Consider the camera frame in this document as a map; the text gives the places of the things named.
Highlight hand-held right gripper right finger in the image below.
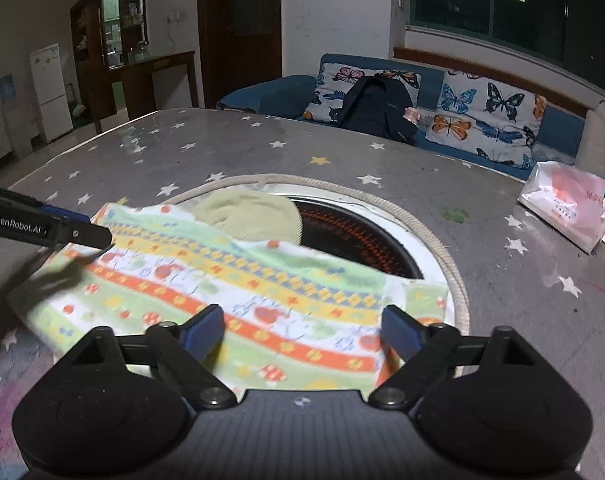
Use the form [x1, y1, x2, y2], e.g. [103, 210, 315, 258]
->
[367, 304, 550, 409]

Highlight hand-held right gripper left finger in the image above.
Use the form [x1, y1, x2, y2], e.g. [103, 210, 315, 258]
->
[57, 304, 238, 409]

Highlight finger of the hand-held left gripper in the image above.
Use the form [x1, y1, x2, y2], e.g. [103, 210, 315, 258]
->
[47, 216, 114, 250]
[37, 203, 92, 224]

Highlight patterned pajama pants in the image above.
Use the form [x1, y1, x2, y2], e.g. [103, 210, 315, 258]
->
[10, 190, 453, 395]

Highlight black round induction cooker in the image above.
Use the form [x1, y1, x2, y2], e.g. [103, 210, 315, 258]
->
[287, 195, 425, 281]

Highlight white refrigerator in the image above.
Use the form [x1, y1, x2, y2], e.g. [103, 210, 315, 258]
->
[29, 42, 74, 143]

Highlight tall wooden cabinet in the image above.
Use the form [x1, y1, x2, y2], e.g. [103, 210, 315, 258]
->
[70, 0, 150, 126]

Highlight dark wooden counter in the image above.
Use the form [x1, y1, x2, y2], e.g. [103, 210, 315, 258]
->
[117, 50, 198, 122]

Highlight grey star print tablecloth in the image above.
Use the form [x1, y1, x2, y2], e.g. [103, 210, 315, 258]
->
[0, 106, 605, 461]

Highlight pink tissue pack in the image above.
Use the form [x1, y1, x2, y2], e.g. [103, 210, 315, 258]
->
[517, 161, 605, 255]

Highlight black backpack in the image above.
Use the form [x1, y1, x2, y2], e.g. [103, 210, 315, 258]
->
[335, 76, 420, 146]

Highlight blue sofa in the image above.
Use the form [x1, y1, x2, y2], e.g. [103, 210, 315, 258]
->
[217, 52, 588, 181]

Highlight large butterfly print cushion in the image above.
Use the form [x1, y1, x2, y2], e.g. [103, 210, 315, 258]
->
[425, 67, 548, 170]

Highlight brown wooden door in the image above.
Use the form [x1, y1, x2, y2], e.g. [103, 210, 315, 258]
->
[197, 0, 283, 109]

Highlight small butterfly print cushion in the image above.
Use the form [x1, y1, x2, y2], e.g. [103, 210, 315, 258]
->
[302, 62, 423, 126]

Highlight grey pillow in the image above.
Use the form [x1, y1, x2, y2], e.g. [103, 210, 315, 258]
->
[575, 100, 605, 191]

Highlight green framed window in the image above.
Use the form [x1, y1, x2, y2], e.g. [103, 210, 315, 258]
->
[407, 0, 605, 86]

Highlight wooden rail behind sofa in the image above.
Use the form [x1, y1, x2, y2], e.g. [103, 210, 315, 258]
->
[393, 46, 595, 117]

